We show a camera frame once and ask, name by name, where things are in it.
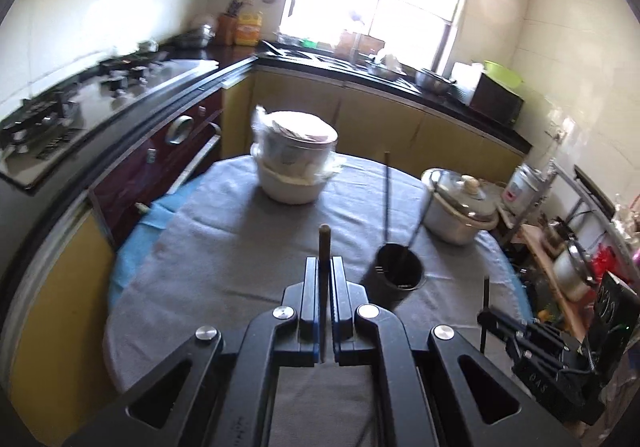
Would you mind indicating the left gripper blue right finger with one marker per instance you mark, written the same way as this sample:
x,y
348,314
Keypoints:
x,y
365,334

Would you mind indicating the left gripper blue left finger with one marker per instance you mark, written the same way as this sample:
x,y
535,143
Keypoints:
x,y
287,336

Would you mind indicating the brown chopstick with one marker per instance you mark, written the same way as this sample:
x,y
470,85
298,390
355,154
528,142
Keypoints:
x,y
324,271

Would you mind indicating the black utensil holder cup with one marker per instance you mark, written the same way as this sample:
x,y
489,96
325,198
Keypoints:
x,y
395,273

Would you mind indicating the grey tablecloth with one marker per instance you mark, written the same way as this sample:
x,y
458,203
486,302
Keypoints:
x,y
230,251

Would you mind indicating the steel pot on shelf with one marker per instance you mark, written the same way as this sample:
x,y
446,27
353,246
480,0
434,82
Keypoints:
x,y
573,272

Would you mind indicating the red plastic bag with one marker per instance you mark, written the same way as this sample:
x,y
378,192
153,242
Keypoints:
x,y
604,261

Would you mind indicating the metal shelf rack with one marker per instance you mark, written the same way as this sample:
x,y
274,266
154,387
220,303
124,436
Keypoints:
x,y
530,236

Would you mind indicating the aluminium pot with lid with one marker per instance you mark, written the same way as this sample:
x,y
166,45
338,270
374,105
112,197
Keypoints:
x,y
461,208

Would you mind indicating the blue under cloth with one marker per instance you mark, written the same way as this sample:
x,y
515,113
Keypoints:
x,y
141,240

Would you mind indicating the white bowl with wrapped container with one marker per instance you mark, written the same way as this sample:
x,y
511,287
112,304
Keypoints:
x,y
294,153

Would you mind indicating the dark red oven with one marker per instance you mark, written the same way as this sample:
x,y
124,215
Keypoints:
x,y
177,151

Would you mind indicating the steel bowl on counter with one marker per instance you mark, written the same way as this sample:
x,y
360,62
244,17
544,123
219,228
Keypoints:
x,y
432,82

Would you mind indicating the microwave oven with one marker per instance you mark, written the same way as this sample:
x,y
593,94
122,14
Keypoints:
x,y
481,93

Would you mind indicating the green plastic basin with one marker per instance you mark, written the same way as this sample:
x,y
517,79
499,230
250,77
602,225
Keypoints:
x,y
502,75

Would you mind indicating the yellow oil bottle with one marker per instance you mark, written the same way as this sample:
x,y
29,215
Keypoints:
x,y
248,29

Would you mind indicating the knife block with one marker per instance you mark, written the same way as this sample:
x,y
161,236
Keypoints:
x,y
227,23

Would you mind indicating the gas stove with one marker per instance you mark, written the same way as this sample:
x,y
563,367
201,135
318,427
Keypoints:
x,y
39,134

